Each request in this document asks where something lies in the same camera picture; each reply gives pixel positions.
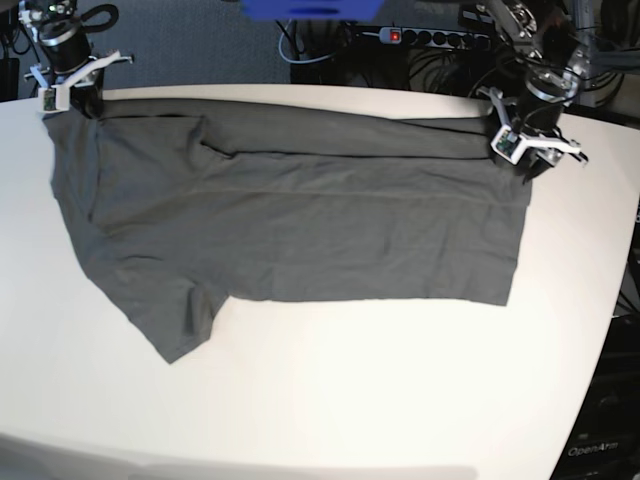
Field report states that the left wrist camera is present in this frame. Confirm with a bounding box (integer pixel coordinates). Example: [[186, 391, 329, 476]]
[[491, 125, 526, 165]]

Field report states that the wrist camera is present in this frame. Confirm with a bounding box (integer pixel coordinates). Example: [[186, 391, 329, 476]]
[[491, 125, 526, 165], [38, 86, 70, 114]]

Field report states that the white cable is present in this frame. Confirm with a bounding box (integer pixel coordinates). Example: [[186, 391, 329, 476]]
[[278, 19, 381, 65]]

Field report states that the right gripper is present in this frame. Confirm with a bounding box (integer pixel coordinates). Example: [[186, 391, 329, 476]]
[[24, 32, 134, 119]]

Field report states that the black OpenArm base box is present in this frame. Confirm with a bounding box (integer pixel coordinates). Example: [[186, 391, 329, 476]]
[[551, 314, 639, 479]]

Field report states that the white power strip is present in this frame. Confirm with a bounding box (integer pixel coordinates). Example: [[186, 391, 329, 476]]
[[375, 26, 492, 51]]

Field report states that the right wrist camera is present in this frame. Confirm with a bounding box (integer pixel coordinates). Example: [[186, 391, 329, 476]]
[[38, 86, 70, 114]]

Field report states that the grey T-shirt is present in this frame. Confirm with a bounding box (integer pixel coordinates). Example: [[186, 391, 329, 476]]
[[43, 98, 532, 363]]

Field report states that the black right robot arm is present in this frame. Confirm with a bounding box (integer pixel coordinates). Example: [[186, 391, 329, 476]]
[[15, 1, 134, 119]]

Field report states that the blue plastic box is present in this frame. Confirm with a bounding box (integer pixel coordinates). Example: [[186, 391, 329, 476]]
[[241, 0, 384, 21]]

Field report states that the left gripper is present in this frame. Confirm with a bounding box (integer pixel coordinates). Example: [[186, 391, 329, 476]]
[[477, 86, 589, 184]]

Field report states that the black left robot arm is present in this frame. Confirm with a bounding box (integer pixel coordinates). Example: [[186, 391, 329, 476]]
[[471, 1, 590, 184]]

